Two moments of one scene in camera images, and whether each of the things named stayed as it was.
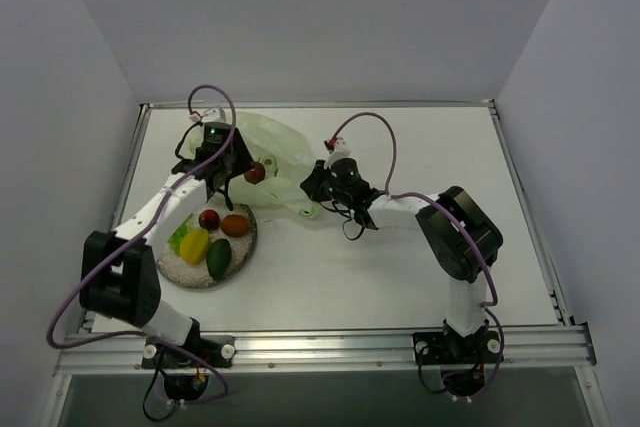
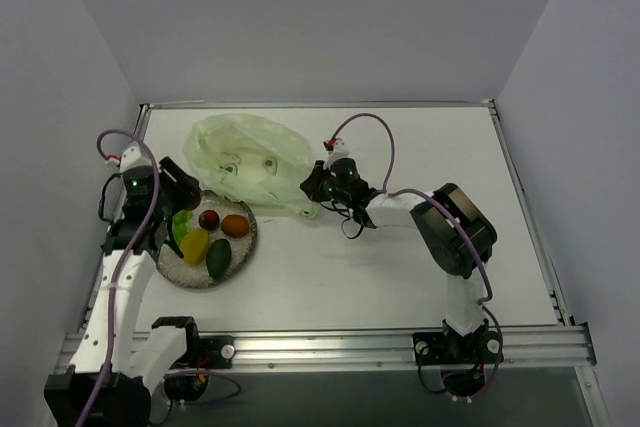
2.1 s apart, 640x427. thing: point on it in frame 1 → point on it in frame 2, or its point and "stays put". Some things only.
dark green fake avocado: [218, 258] stays put
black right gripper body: [313, 184] stays put
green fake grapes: [175, 238] stays put
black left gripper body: [220, 179] → [176, 182]
